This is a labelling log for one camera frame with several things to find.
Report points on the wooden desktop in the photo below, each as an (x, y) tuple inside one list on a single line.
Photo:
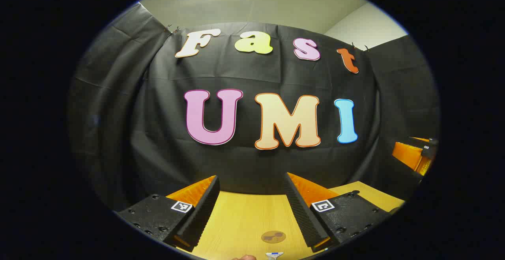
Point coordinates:
[(244, 220)]

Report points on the black backdrop cloth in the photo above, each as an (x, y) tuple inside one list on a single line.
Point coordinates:
[(252, 165)]

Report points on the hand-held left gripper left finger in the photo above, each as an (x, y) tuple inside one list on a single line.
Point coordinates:
[(205, 208)]

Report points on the round brown coaster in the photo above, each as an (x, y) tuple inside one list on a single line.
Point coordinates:
[(273, 236)]

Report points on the white toothpaste tube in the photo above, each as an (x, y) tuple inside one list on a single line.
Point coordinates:
[(274, 255)]

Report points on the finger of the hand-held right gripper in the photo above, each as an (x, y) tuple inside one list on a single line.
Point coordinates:
[(430, 147), (408, 155)]

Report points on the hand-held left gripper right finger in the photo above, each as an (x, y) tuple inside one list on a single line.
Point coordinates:
[(300, 208)]

